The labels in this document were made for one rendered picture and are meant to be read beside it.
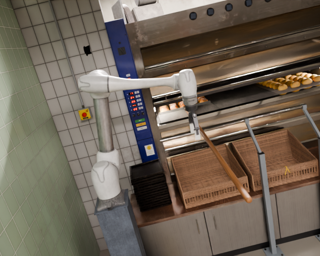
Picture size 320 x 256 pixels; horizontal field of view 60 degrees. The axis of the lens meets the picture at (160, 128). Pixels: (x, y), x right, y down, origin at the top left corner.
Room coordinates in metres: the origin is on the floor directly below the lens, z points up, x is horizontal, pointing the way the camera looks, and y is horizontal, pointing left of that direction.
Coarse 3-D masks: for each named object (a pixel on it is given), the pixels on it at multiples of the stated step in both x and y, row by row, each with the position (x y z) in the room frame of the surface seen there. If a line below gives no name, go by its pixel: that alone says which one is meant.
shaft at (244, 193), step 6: (204, 132) 1.97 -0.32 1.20; (204, 138) 1.86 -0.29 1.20; (210, 144) 1.71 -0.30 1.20; (216, 150) 1.59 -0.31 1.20; (216, 156) 1.53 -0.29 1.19; (222, 162) 1.43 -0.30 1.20; (228, 168) 1.34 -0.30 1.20; (228, 174) 1.30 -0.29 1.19; (234, 174) 1.27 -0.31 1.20; (234, 180) 1.21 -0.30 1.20; (240, 186) 1.14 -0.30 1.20; (240, 192) 1.12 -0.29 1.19; (246, 192) 1.09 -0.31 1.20; (246, 198) 1.05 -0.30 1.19
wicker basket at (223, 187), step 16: (224, 144) 2.46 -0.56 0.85; (176, 160) 2.43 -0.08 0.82; (192, 160) 2.43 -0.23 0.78; (208, 160) 2.43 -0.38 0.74; (176, 176) 2.20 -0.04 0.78; (192, 176) 2.39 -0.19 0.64; (208, 176) 2.39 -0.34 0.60; (224, 176) 2.33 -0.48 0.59; (240, 176) 2.16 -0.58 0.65; (192, 192) 1.98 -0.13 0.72; (208, 192) 1.99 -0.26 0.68; (224, 192) 2.00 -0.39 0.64
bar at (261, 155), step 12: (288, 108) 2.13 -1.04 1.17; (240, 120) 2.12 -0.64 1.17; (312, 120) 2.04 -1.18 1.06; (252, 132) 2.05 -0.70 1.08; (264, 156) 1.89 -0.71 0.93; (264, 168) 1.89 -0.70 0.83; (264, 180) 1.89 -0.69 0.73; (264, 192) 1.89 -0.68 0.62; (264, 204) 1.93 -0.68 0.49; (276, 252) 1.89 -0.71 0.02
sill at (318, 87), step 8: (304, 88) 2.54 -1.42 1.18; (312, 88) 2.50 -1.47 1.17; (272, 96) 2.55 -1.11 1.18; (280, 96) 2.50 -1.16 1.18; (288, 96) 2.50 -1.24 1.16; (240, 104) 2.53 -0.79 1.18; (248, 104) 2.49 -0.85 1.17; (256, 104) 2.50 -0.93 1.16; (208, 112) 2.52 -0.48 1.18; (216, 112) 2.49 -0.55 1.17; (224, 112) 2.49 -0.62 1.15; (176, 120) 2.51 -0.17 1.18; (184, 120) 2.49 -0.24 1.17; (160, 128) 2.48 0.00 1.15
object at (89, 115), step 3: (81, 108) 2.45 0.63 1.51; (84, 108) 2.41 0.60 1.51; (87, 108) 2.40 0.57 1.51; (78, 111) 2.40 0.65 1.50; (81, 111) 2.40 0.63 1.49; (84, 111) 2.40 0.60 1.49; (90, 111) 2.44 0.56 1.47; (81, 114) 2.40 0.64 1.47; (87, 114) 2.40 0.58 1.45; (90, 114) 2.41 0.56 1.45; (81, 117) 2.40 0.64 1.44; (84, 117) 2.40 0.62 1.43; (87, 117) 2.40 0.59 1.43; (90, 117) 2.40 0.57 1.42; (81, 120) 2.40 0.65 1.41
